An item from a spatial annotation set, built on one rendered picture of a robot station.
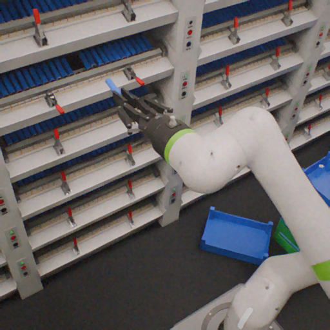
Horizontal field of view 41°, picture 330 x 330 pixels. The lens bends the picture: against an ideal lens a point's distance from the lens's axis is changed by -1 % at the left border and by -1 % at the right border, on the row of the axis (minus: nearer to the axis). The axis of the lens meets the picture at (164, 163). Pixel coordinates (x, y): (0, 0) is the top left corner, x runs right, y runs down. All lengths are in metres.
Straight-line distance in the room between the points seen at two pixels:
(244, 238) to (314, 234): 1.19
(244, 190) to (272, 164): 1.42
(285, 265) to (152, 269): 0.78
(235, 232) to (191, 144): 1.30
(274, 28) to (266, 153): 0.94
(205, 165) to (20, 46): 0.61
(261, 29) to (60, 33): 0.81
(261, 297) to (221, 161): 0.60
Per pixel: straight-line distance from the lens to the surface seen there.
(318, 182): 1.93
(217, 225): 2.18
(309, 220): 0.98
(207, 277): 2.02
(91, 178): 1.66
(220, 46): 1.63
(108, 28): 1.30
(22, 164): 1.46
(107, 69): 1.41
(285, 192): 0.96
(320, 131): 2.66
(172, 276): 2.00
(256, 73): 1.88
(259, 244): 2.15
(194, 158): 0.88
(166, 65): 1.50
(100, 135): 1.52
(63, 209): 1.78
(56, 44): 1.24
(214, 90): 1.75
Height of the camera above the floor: 1.74
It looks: 46 degrees down
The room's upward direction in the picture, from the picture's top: 4 degrees clockwise
